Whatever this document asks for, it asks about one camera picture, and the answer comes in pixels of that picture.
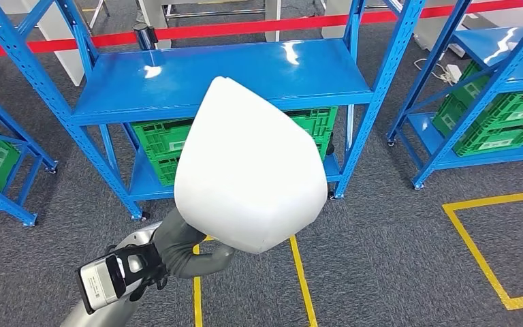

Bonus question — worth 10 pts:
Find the blue metal shelf rack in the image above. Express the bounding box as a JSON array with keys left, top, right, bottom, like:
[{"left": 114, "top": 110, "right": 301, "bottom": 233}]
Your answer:
[
  {"left": 0, "top": 0, "right": 427, "bottom": 222},
  {"left": 0, "top": 78, "right": 59, "bottom": 228},
  {"left": 386, "top": 0, "right": 523, "bottom": 191}
]

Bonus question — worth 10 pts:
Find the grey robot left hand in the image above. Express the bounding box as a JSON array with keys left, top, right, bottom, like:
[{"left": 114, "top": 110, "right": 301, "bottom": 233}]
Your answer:
[{"left": 151, "top": 207, "right": 238, "bottom": 280}]

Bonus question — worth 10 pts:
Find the white floor cable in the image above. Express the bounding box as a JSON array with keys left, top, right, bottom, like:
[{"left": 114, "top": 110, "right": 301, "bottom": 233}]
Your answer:
[{"left": 413, "top": 57, "right": 456, "bottom": 87}]

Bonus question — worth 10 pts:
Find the red barrier belt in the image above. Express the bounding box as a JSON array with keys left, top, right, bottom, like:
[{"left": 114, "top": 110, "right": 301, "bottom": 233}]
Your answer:
[{"left": 0, "top": 0, "right": 523, "bottom": 59}]

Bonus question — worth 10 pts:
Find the black-headed stanchion post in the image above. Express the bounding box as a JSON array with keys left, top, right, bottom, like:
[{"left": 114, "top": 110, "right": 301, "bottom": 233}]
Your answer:
[{"left": 132, "top": 22, "right": 159, "bottom": 51}]

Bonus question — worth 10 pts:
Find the white power strip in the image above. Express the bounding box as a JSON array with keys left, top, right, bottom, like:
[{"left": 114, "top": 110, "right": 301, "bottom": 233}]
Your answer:
[{"left": 445, "top": 63, "right": 464, "bottom": 84}]

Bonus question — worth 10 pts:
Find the white curved plastic part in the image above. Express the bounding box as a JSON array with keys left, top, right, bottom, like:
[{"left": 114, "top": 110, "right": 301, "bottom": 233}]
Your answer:
[{"left": 174, "top": 76, "right": 329, "bottom": 255}]

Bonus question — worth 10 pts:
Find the white desk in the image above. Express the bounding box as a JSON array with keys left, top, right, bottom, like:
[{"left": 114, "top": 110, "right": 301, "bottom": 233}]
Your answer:
[
  {"left": 322, "top": 0, "right": 472, "bottom": 59},
  {"left": 137, "top": 0, "right": 283, "bottom": 50},
  {"left": 0, "top": 0, "right": 86, "bottom": 87}
]

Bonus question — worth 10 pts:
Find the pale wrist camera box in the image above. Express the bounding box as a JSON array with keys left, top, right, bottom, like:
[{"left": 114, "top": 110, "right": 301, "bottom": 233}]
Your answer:
[{"left": 75, "top": 253, "right": 127, "bottom": 316}]

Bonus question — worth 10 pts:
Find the chrome table frame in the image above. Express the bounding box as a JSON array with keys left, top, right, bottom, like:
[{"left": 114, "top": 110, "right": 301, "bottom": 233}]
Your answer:
[
  {"left": 80, "top": 0, "right": 110, "bottom": 30},
  {"left": 164, "top": 2, "right": 268, "bottom": 20}
]

